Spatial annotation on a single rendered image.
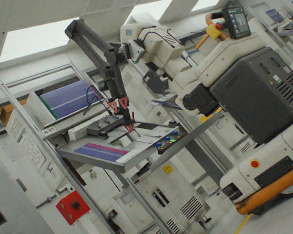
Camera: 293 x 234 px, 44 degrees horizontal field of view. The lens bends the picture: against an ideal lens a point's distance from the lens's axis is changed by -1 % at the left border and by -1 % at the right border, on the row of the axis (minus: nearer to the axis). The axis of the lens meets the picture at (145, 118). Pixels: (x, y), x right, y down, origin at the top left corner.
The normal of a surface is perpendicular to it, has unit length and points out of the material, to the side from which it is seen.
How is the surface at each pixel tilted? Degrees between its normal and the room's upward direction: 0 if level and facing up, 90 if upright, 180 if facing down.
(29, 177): 90
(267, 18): 90
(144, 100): 90
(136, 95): 90
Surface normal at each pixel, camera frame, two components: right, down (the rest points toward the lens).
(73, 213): 0.47, -0.56
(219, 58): -0.54, 0.29
